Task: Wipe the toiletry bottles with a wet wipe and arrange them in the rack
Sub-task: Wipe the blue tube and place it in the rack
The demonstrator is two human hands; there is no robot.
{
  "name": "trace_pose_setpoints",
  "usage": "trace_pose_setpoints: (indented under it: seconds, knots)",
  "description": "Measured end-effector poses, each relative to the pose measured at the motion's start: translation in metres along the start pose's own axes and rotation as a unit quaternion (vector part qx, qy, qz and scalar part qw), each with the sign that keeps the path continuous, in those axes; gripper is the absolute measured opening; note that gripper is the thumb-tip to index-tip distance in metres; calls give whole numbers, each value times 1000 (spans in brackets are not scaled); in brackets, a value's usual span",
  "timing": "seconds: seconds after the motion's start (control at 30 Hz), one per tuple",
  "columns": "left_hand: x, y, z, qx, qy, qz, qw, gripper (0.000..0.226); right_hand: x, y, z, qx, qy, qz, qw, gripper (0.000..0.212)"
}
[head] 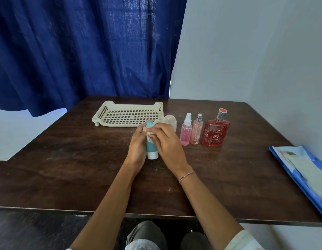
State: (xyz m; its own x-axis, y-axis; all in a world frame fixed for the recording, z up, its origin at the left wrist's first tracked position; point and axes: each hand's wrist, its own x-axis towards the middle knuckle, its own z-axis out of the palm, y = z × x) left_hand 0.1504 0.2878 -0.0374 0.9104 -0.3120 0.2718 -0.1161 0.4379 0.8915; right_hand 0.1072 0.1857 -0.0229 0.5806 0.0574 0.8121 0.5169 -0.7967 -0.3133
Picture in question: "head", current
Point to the teal and white bottle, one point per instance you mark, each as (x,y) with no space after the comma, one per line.
(151,150)

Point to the person's grey trousers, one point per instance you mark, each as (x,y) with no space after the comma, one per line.
(148,235)

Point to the blue plastic bag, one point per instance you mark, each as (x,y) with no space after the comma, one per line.
(304,171)

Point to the peach spray bottle silver cap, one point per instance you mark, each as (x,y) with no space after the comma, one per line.
(196,132)

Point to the pink spray bottle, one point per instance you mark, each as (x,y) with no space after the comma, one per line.
(185,132)

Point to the person's right fingers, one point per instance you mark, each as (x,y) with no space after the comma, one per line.
(163,132)

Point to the round white lid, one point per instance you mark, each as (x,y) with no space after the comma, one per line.
(170,121)

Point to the person's left fingers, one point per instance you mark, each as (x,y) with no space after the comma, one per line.
(142,129)

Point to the person's left forearm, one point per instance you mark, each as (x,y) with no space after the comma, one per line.
(111,200)

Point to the white cloth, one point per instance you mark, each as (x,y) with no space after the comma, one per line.
(150,136)

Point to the person's left hand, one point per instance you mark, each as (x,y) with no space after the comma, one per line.
(136,149)

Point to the person's right forearm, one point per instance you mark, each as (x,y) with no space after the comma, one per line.
(205,208)

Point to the dark blue curtain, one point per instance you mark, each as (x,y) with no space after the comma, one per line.
(85,49)

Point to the person's right hand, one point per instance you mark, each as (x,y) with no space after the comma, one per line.
(170,149)

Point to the white shirt sleeve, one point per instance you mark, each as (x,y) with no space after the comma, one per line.
(245,242)

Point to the red perfume bottle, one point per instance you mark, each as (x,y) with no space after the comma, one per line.
(215,134)

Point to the cream plastic perforated tray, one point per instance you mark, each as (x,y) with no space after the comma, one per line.
(129,115)

